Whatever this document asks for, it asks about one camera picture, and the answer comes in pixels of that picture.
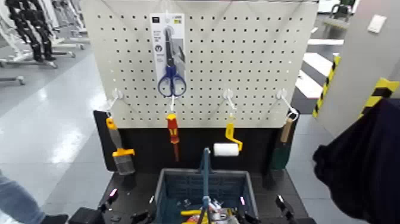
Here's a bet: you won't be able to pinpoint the grey chair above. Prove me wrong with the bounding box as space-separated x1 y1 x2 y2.
323 3 353 31

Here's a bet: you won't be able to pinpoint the yellow-handled white paint roller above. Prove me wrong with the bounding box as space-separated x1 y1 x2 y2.
213 114 243 157

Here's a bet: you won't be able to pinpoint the long yellow-black hazard strip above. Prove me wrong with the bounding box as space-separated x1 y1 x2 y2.
312 54 342 119

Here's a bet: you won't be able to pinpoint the person in blue jeans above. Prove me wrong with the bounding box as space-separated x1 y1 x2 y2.
0 170 46 224

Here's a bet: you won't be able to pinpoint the black back panel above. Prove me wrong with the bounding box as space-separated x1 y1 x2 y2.
93 110 301 176

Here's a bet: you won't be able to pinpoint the dark navy cloth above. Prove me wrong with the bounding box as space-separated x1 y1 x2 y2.
312 97 400 224

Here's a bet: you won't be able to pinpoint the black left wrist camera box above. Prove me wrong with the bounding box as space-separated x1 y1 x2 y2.
68 206 106 224

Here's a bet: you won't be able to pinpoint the white wheeled stand base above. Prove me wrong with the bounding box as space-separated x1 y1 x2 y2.
0 49 59 70

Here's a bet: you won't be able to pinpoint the blue-handled scissors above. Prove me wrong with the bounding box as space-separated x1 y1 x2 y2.
157 26 188 98

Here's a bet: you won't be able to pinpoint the yellow-handled scraper brush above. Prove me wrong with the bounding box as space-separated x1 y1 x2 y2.
105 117 136 175

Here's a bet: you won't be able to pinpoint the black shoe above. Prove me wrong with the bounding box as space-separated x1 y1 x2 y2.
40 213 69 224

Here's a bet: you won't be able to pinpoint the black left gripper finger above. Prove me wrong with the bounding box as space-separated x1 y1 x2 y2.
99 187 120 214
130 195 156 224

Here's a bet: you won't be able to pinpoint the blue-grey plastic crate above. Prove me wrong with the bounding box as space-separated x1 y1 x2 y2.
149 168 260 224

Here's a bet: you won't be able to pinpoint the black humanoid robot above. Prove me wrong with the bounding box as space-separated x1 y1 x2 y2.
4 0 58 62

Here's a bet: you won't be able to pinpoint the short yellow-black hazard strip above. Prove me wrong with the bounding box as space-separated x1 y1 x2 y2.
358 77 400 119

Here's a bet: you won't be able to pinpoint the red and yellow screwdriver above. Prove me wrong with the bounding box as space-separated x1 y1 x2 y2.
166 113 181 163

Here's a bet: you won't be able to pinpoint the blue crate carry handle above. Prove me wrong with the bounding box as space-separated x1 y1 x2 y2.
196 147 214 224

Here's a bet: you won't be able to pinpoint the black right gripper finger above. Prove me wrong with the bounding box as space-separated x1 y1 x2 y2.
274 194 296 224
238 195 261 224

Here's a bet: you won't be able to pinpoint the white perforated pegboard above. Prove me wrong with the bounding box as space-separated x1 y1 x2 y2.
82 0 319 129

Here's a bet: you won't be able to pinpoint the blue scissors in package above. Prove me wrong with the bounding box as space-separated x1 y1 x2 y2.
149 12 188 98

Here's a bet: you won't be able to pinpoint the white wall switch plate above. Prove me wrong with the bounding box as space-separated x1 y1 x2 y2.
367 14 388 34

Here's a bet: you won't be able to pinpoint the silver and white tool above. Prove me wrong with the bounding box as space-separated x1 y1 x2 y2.
207 201 233 224

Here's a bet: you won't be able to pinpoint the green trowel with wooden handle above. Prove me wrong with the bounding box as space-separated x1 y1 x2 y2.
270 117 295 171

